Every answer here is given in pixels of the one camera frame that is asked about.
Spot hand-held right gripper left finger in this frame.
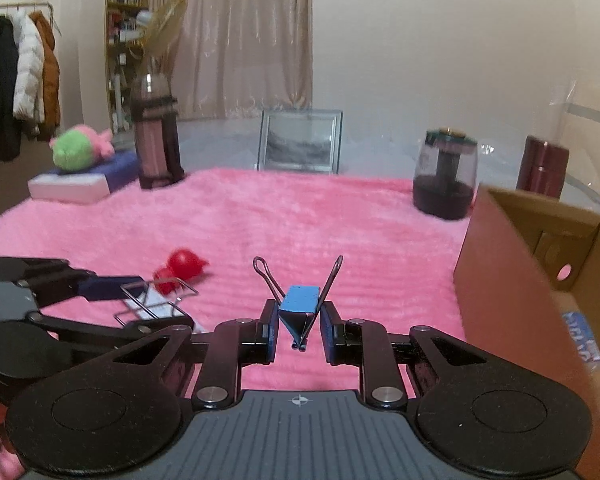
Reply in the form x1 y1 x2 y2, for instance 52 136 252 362
112 299 281 409

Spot glass picture frame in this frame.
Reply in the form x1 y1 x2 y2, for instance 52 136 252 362
256 107 344 177

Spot red plastic toy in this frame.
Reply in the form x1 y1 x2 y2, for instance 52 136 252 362
152 247 212 296

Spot brown cardboard box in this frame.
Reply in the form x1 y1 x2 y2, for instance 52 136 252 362
452 185 600 480

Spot green pink plush toy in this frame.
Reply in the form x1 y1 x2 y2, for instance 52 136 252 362
49 125 117 176

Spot tall dark transparent bottle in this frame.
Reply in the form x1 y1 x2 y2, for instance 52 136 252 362
130 72 187 191

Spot brown jacket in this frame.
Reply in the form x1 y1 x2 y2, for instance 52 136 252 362
30 10 62 129

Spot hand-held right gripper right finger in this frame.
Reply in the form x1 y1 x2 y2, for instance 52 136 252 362
319 301 489 409

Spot white purple flat box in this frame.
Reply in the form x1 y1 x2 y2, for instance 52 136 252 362
27 150 141 206

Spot beige curtain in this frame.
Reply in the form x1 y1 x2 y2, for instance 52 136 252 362
147 0 315 122

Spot metal clothes rack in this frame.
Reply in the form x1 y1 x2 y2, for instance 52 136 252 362
0 2 64 37

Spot blue binder clip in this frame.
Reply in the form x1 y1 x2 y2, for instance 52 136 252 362
252 255 344 354

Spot beige fan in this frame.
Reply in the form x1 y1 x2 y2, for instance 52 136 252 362
139 0 188 63

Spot pink fluffy blanket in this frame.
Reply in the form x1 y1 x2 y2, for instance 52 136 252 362
0 167 482 480

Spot wooden bookshelf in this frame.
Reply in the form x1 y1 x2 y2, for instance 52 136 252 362
105 0 154 136

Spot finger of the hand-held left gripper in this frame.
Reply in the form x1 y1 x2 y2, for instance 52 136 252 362
25 310 207 357
0 256 145 311

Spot blue white packet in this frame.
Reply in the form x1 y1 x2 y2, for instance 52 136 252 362
561 310 600 377

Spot white puffer jacket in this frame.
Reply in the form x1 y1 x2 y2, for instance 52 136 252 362
12 10 47 124

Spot dark tinted glass jar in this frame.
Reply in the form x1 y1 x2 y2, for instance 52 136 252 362
411 126 481 221

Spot white binder clip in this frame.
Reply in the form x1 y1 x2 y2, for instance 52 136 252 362
112 280 206 335

